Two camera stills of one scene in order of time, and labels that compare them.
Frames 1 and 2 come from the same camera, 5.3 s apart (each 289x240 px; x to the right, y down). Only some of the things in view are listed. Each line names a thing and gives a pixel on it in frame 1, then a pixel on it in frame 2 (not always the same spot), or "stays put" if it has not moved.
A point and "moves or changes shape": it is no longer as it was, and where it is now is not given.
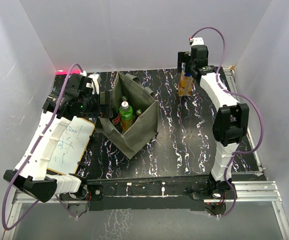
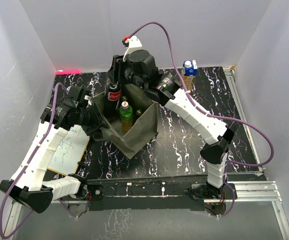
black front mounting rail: [175, 193] stays put
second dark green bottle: [138, 112] stays put
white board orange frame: [74, 144] stays put
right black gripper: [184, 57] -> [116, 72]
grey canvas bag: [143, 130] moves or changes shape
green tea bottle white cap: [126, 116] stays put
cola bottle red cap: [116, 120] -> [114, 97]
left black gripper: [104, 109] -> [98, 122]
